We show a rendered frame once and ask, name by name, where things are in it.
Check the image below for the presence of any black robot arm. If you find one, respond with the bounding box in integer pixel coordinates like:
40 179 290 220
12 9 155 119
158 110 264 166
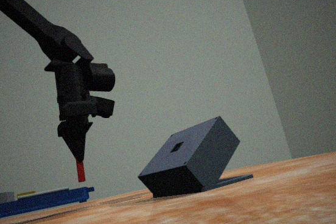
0 0 115 118

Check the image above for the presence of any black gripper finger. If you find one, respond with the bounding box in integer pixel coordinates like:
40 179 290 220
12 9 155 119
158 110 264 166
61 122 93 161
60 131 75 157

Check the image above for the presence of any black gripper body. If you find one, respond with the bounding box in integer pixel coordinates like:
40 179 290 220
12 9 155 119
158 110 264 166
57 85 97 137

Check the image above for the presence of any dark red square peg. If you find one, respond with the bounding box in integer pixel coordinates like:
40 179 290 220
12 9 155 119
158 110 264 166
75 157 86 182

